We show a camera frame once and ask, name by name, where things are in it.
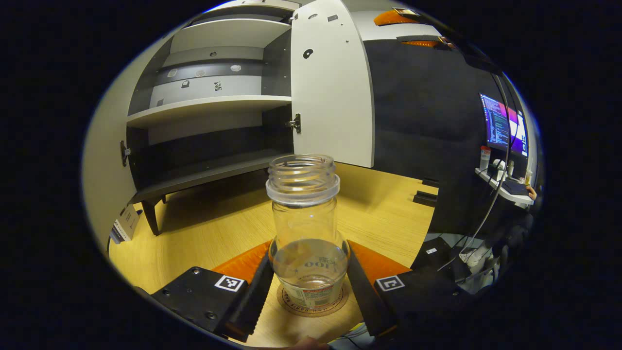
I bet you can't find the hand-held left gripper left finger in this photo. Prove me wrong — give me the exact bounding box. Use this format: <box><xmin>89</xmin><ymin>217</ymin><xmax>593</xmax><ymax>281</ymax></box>
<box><xmin>151</xmin><ymin>241</ymin><xmax>276</xmax><ymax>343</ymax></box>

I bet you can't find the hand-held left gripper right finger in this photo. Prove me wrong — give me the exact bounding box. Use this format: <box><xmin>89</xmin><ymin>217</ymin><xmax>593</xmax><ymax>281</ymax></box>
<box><xmin>346</xmin><ymin>240</ymin><xmax>479</xmax><ymax>338</ymax></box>

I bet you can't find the round cork coaster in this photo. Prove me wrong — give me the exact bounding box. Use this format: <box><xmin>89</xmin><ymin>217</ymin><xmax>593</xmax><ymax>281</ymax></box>
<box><xmin>277</xmin><ymin>283</ymin><xmax>349</xmax><ymax>318</ymax></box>

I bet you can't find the clear glass bottle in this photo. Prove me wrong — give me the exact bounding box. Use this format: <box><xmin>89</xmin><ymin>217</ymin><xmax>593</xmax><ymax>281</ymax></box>
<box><xmin>265</xmin><ymin>154</ymin><xmax>350</xmax><ymax>308</ymax></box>

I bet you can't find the white and grey cabinet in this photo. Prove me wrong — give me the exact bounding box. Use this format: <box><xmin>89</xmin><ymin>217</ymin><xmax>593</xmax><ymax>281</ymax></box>
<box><xmin>125</xmin><ymin>0</ymin><xmax>303</xmax><ymax>237</ymax></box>

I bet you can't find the computer monitor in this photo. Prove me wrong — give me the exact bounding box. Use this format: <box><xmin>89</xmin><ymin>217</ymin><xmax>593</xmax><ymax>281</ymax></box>
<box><xmin>479</xmin><ymin>92</ymin><xmax>529</xmax><ymax>157</ymax></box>

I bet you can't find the black stand base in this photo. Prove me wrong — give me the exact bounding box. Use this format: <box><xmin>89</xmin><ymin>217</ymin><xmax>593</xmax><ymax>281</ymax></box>
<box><xmin>413</xmin><ymin>177</ymin><xmax>439</xmax><ymax>207</ymax></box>

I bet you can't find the white side desk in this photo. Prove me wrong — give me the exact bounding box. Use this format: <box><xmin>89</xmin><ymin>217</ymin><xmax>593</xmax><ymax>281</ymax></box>
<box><xmin>475</xmin><ymin>168</ymin><xmax>535</xmax><ymax>207</ymax></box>

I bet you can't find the white card booklet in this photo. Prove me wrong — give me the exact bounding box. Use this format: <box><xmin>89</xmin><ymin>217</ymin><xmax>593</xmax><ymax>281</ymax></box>
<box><xmin>109</xmin><ymin>204</ymin><xmax>142</xmax><ymax>245</ymax></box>

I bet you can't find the thin grey cable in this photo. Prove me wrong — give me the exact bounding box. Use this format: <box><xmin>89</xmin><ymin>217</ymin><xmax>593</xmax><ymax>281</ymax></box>
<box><xmin>436</xmin><ymin>73</ymin><xmax>512</xmax><ymax>272</ymax></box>

